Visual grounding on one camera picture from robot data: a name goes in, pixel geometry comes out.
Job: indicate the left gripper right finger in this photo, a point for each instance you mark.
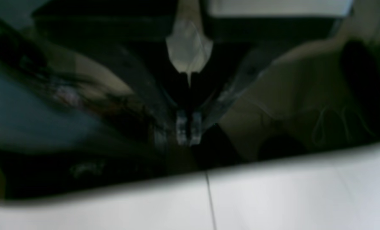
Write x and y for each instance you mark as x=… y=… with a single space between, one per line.
x=230 y=70

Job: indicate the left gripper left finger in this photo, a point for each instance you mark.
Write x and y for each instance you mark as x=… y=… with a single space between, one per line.
x=146 y=68

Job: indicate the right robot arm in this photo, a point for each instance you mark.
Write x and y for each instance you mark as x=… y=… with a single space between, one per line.
x=188 y=48

